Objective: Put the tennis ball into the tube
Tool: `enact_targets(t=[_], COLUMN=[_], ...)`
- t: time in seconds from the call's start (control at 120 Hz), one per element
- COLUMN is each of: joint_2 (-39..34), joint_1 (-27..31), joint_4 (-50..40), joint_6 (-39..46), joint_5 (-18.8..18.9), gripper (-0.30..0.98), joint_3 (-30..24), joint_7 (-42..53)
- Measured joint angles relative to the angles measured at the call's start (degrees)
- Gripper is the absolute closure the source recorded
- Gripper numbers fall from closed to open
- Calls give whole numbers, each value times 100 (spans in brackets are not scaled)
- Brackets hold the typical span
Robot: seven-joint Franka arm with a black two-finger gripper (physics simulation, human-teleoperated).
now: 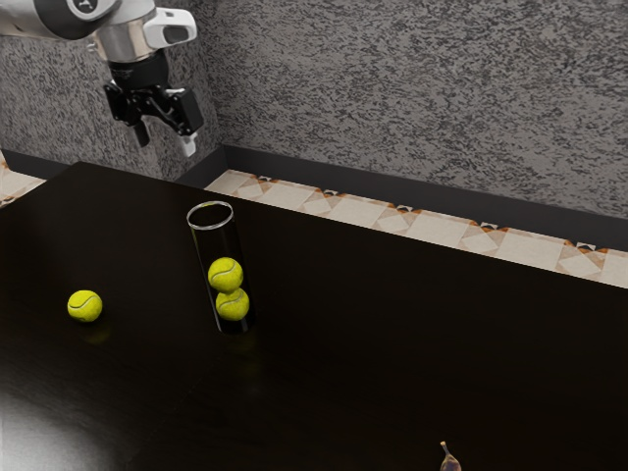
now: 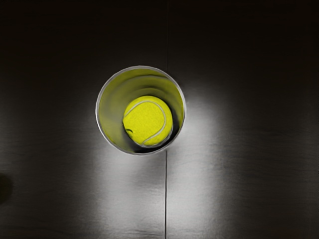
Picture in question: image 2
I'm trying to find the yellow tennis ball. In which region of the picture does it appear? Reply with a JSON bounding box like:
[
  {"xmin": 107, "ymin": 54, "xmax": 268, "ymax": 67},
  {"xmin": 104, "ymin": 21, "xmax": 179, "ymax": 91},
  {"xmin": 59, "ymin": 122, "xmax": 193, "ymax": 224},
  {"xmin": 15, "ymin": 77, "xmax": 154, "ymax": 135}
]
[{"xmin": 122, "ymin": 95, "xmax": 173, "ymax": 147}]

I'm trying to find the clear glass cup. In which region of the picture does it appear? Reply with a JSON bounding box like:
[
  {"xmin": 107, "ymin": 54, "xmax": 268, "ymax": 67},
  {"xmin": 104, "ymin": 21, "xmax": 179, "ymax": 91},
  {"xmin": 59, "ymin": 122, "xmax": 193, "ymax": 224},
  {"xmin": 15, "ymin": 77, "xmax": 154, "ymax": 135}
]
[{"xmin": 95, "ymin": 65, "xmax": 186, "ymax": 156}]

